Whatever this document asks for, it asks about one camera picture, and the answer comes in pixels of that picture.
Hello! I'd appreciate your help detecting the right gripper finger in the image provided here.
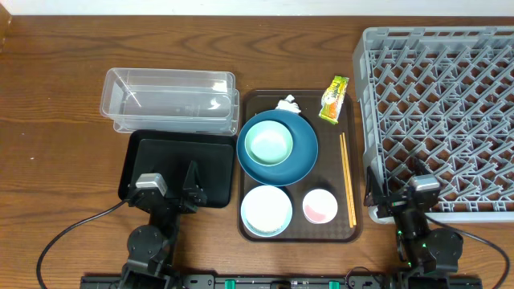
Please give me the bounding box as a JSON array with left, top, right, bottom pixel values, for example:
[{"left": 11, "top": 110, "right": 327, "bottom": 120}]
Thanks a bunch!
[
  {"left": 409, "top": 157, "right": 430, "bottom": 176},
  {"left": 365, "top": 166, "right": 385, "bottom": 201}
]

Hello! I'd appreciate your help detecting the pink and white cup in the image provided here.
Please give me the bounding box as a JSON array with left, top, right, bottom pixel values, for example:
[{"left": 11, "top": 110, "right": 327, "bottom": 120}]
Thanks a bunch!
[{"left": 302, "top": 189, "right": 338, "bottom": 224}]

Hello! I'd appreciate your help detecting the dark blue plate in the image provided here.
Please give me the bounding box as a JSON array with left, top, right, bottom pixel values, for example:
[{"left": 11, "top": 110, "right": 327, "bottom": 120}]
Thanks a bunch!
[{"left": 236, "top": 110, "right": 319, "bottom": 186}]

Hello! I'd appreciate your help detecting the mint green bowl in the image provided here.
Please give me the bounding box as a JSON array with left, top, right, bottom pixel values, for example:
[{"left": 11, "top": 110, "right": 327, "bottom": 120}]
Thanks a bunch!
[{"left": 243, "top": 120, "right": 294, "bottom": 166}]

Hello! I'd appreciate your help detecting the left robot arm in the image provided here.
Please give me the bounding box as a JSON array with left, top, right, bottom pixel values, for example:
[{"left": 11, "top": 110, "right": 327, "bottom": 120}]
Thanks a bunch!
[{"left": 118, "top": 161, "right": 206, "bottom": 288}]

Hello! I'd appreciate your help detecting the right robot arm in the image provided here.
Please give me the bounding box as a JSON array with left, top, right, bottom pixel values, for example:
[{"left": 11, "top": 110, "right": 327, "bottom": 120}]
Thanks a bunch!
[{"left": 364, "top": 164, "right": 463, "bottom": 288}]

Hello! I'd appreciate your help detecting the grey dishwasher rack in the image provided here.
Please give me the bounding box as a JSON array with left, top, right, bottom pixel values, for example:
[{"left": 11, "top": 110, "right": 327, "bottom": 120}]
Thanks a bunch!
[{"left": 353, "top": 26, "right": 513, "bottom": 223}]

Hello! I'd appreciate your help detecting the left wooden chopstick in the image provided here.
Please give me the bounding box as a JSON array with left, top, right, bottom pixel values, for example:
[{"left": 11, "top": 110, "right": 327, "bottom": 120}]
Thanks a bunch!
[{"left": 339, "top": 134, "right": 353, "bottom": 228}]

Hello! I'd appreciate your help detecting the wooden chopstick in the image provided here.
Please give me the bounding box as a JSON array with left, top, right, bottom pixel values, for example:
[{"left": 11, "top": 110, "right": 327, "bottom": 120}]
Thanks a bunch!
[
  {"left": 339, "top": 134, "right": 353, "bottom": 228},
  {"left": 342, "top": 132, "right": 357, "bottom": 227}
]

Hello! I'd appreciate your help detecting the black rectangular tray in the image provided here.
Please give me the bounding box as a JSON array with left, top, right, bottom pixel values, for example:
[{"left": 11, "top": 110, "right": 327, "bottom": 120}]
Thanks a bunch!
[{"left": 118, "top": 130, "right": 235, "bottom": 208}]

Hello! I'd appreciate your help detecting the right wooden chopstick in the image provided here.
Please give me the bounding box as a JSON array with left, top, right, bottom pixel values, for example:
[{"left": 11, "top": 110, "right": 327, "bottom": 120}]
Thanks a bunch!
[{"left": 342, "top": 132, "right": 357, "bottom": 227}]

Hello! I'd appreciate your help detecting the white bowl light blue rim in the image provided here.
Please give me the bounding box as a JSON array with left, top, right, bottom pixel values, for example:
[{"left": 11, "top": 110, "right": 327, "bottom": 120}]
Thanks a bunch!
[{"left": 240, "top": 185, "right": 293, "bottom": 238}]

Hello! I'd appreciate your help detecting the brown serving tray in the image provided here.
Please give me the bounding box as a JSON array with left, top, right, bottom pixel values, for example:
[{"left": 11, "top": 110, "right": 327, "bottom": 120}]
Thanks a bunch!
[{"left": 238, "top": 89, "right": 362, "bottom": 243}]

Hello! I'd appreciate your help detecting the clear plastic bin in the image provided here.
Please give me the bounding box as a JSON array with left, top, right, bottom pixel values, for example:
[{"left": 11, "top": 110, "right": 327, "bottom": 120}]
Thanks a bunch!
[{"left": 100, "top": 67, "right": 239, "bottom": 136}]

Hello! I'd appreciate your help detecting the green orange snack wrapper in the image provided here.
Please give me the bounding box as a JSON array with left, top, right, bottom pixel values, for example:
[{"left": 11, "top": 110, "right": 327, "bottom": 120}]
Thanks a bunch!
[{"left": 319, "top": 75, "right": 349, "bottom": 124}]

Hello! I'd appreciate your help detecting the crumpled white tissue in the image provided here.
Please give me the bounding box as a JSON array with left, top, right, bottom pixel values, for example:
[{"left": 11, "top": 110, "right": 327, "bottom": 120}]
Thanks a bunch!
[{"left": 276, "top": 95, "right": 301, "bottom": 114}]

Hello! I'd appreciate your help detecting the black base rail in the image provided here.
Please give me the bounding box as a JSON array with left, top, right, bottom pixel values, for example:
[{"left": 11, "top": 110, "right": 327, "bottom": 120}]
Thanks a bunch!
[{"left": 79, "top": 273, "right": 483, "bottom": 289}]

